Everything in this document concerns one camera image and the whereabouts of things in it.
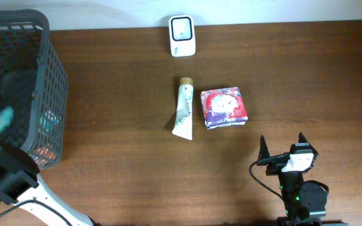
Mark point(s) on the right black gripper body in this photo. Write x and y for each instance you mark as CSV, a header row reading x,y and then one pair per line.
x,y
274,169

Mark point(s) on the white floral cream tube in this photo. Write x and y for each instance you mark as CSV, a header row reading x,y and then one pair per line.
x,y
183,121

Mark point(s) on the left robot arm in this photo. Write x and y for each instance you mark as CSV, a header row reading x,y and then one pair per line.
x,y
22,185

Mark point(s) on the red purple tissue pack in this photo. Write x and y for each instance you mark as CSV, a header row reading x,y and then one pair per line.
x,y
223,107

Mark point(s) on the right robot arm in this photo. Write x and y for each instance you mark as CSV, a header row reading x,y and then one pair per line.
x,y
304,201

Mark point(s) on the teal wet wipes pack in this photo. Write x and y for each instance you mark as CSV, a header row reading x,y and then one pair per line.
x,y
6,117

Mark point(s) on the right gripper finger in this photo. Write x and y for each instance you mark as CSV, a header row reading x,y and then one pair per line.
x,y
302,138
263,152

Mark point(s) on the dark grey plastic basket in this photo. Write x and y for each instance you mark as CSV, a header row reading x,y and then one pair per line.
x,y
32,81

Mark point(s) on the small teal tissue pack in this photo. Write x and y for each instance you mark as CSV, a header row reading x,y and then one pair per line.
x,y
48,122

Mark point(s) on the white barcode scanner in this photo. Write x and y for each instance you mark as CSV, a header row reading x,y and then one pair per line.
x,y
182,36

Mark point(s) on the small orange tissue pack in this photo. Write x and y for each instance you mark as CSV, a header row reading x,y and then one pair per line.
x,y
43,156

